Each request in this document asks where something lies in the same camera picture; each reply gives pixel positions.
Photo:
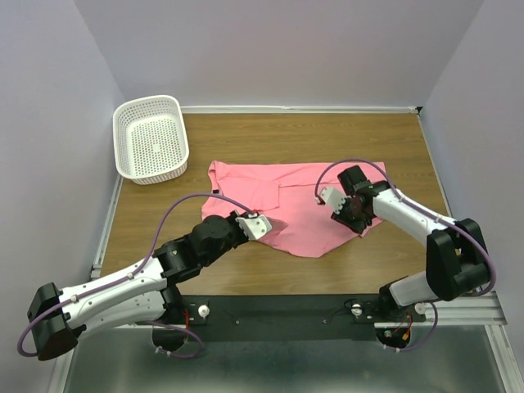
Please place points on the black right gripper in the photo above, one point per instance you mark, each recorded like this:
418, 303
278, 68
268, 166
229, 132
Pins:
357, 226

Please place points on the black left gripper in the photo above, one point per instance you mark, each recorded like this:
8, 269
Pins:
233, 222

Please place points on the pink t-shirt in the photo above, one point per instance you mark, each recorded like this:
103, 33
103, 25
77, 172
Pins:
285, 194

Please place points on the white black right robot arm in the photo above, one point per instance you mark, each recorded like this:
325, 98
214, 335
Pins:
456, 254

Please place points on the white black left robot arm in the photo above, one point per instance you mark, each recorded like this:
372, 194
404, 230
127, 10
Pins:
144, 291

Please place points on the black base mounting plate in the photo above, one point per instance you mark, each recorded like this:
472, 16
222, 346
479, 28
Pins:
357, 317

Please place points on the white table edge strip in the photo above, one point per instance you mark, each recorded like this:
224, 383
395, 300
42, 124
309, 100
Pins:
300, 109

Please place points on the white perforated plastic basket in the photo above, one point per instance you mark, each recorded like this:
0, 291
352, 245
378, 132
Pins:
150, 140

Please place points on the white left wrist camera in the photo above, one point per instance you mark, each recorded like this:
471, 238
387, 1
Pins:
255, 226

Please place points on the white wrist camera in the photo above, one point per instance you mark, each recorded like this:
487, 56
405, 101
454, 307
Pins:
255, 226
333, 198

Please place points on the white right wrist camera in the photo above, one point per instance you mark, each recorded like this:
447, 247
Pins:
333, 198

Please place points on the aluminium front rail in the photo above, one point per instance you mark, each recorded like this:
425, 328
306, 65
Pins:
463, 311

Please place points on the aluminium rail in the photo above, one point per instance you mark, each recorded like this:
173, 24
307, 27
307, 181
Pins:
463, 311
99, 257

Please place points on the aluminium left side rail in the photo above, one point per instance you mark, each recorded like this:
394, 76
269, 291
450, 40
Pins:
99, 257

